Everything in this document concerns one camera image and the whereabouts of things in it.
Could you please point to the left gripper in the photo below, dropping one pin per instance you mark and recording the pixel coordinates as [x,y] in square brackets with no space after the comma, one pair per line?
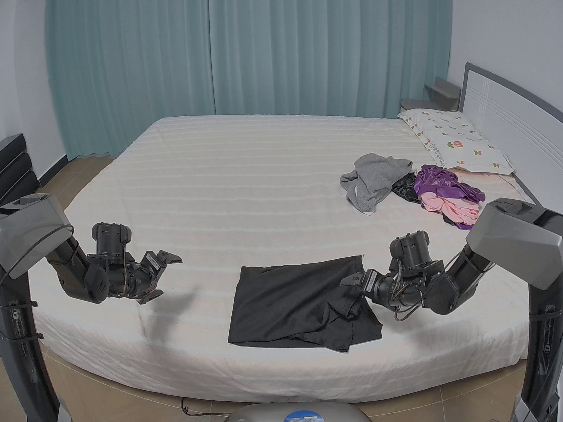
[147,275]

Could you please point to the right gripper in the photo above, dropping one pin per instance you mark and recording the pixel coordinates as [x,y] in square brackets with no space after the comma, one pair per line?
[374,285]

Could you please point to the black T-shirt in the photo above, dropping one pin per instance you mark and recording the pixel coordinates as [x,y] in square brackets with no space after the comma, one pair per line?
[299,306]

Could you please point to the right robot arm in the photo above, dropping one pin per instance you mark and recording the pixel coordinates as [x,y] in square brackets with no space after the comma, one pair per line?
[506,240]

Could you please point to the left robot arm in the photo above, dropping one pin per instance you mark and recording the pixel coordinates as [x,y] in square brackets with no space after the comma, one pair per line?
[30,235]

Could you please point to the grey garment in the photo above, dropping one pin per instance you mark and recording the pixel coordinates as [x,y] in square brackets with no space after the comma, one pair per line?
[374,178]

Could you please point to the black shiny garment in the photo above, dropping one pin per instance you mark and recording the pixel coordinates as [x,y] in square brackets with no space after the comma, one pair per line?
[405,187]

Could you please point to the pink garment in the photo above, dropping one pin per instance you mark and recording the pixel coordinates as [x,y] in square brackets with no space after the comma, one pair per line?
[448,207]

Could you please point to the bed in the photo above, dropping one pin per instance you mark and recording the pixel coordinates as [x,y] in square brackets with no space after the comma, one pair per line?
[264,183]

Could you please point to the purple garment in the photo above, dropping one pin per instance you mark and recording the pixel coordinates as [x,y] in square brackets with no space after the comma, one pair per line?
[440,183]

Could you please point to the white printed pillow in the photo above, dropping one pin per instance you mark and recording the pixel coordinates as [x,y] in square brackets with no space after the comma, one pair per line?
[457,141]

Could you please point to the black chest of drawers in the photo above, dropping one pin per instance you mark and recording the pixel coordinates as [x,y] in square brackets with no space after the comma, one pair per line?
[15,169]

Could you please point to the grey bedside table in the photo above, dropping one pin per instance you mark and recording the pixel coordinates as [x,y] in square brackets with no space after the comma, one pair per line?
[433,97]

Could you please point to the blue-green curtain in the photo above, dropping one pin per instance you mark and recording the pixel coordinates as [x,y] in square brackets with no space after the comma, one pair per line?
[330,46]
[132,59]

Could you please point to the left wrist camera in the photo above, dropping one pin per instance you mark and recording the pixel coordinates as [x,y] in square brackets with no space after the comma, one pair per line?
[112,238]

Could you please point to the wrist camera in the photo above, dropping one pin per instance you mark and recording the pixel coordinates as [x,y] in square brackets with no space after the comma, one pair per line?
[410,251]
[112,238]

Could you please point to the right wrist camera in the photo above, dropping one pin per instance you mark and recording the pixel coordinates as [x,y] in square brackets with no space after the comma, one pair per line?
[410,251]

